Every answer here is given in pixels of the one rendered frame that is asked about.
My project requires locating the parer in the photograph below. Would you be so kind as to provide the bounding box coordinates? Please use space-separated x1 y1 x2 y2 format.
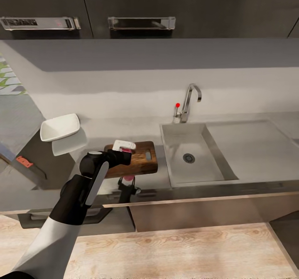
16 156 45 180

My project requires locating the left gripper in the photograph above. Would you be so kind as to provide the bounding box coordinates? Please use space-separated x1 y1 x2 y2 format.
107 149 132 166

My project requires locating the cutting board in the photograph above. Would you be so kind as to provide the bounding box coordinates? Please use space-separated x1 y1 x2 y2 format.
104 141 158 177

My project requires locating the vidalia onion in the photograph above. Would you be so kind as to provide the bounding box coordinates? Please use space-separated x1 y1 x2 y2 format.
121 148 132 154

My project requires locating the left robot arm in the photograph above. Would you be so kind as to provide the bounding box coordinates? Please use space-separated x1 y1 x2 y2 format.
0 140 136 279

